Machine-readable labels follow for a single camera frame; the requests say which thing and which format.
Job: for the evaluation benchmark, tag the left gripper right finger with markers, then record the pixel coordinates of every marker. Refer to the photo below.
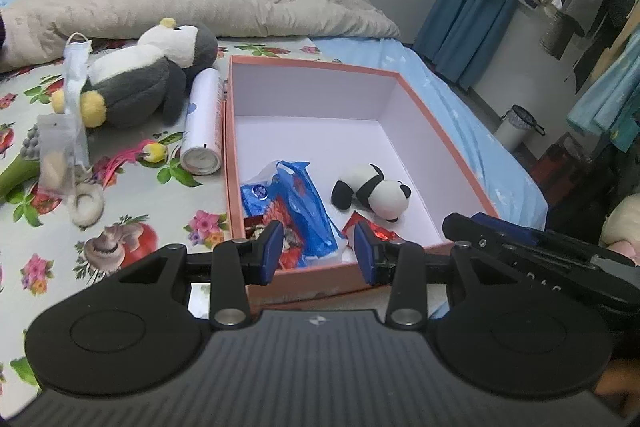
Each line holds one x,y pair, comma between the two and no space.
489,323

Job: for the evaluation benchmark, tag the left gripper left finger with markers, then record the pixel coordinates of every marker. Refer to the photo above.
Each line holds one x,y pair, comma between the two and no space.
146,323

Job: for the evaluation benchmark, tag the red foil packet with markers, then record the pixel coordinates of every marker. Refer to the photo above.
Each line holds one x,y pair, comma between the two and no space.
380,232

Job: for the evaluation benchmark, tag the pink feather toy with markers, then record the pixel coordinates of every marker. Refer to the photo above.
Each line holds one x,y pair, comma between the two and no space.
148,151

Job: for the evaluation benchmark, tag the red triangular wrapper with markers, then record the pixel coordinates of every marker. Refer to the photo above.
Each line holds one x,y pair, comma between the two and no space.
270,236

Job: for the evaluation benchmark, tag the small panda plush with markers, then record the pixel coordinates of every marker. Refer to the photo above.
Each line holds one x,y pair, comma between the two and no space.
367,185

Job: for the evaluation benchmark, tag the clear zip bag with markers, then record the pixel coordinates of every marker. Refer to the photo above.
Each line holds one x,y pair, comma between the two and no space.
58,136

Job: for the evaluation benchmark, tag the blue snack bag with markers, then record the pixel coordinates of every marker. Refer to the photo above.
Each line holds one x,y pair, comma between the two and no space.
283,191

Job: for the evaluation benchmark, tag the blue surgical mask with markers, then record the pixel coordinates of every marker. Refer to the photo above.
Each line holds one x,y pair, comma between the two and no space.
76,55

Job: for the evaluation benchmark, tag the floral plastic mat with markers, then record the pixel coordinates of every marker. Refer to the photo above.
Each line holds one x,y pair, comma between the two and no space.
45,258

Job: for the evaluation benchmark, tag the white trash bin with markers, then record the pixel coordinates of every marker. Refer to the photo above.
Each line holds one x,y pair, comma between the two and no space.
515,125

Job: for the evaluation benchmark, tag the green massage hammer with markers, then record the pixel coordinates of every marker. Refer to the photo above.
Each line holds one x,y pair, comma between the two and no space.
25,166

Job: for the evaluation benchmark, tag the white spray can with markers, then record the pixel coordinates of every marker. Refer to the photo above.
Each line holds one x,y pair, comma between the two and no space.
201,147

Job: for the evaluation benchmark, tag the grey white penguin plush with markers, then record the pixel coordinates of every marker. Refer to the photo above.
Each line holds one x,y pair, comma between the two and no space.
126,87

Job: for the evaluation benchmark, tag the pink cardboard box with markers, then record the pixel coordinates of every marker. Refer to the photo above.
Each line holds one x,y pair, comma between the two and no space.
334,116

